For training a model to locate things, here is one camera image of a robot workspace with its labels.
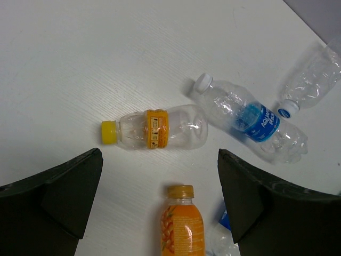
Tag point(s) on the clear crushed plastic bottle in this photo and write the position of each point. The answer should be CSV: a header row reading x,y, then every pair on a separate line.
x,y
314,74

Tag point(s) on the small bottle blue cap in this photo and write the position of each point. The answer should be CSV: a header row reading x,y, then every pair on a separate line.
x,y
219,235

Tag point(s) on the clear bottle blue label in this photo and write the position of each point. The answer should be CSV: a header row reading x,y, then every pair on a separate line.
x,y
234,110

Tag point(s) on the orange juice bottle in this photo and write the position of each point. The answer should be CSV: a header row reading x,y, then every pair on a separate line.
x,y
181,224

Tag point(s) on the clear bottle yellow cap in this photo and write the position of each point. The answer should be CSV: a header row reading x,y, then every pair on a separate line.
x,y
181,127

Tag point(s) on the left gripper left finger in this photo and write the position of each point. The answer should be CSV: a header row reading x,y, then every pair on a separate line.
x,y
47,213

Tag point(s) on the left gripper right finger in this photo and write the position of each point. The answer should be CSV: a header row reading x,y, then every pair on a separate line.
x,y
271,216

